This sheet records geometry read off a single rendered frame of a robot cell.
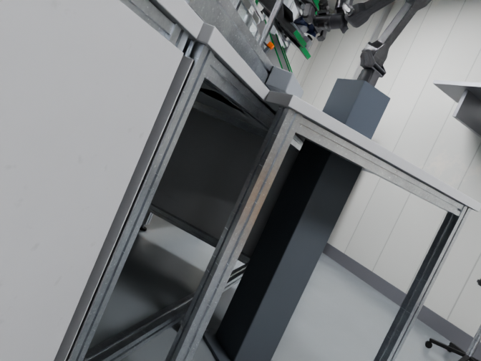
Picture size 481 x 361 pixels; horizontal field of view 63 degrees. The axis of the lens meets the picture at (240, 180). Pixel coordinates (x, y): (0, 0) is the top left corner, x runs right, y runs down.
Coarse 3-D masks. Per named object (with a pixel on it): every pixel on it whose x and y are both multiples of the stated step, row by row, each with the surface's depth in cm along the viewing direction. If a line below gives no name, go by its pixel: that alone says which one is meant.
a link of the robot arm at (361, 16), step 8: (376, 0) 141; (384, 0) 140; (392, 0) 140; (360, 8) 144; (368, 8) 143; (376, 8) 143; (344, 16) 149; (352, 16) 146; (360, 16) 146; (368, 16) 146; (352, 24) 149; (360, 24) 149
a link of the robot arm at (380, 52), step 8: (408, 0) 131; (416, 0) 129; (424, 0) 130; (408, 8) 131; (416, 8) 131; (400, 16) 132; (408, 16) 132; (392, 24) 134; (400, 24) 133; (384, 32) 135; (392, 32) 133; (400, 32) 135; (376, 40) 137; (384, 40) 134; (392, 40) 135; (368, 48) 136; (376, 48) 134; (384, 48) 135; (360, 56) 138; (376, 56) 135; (384, 56) 137
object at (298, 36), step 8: (264, 0) 164; (272, 0) 163; (264, 8) 174; (272, 8) 162; (280, 16) 160; (288, 16) 172; (280, 24) 172; (288, 24) 158; (288, 32) 166; (296, 32) 157; (296, 40) 163
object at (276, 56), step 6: (258, 24) 164; (264, 24) 163; (258, 30) 164; (270, 36) 161; (276, 36) 174; (276, 42) 174; (264, 48) 162; (276, 48) 174; (270, 54) 160; (276, 54) 159; (282, 54) 172; (270, 60) 160; (276, 60) 159; (282, 60) 172; (276, 66) 158; (282, 66) 171
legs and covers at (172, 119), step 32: (192, 64) 65; (192, 96) 68; (224, 96) 87; (160, 128) 65; (192, 128) 227; (224, 128) 221; (256, 128) 211; (160, 160) 68; (192, 160) 226; (224, 160) 220; (288, 160) 210; (128, 192) 67; (160, 192) 231; (192, 192) 225; (224, 192) 220; (128, 224) 67; (192, 224) 224; (224, 224) 219; (256, 224) 213; (96, 288) 68; (96, 320) 72; (160, 320) 108; (64, 352) 69; (96, 352) 84; (128, 352) 94
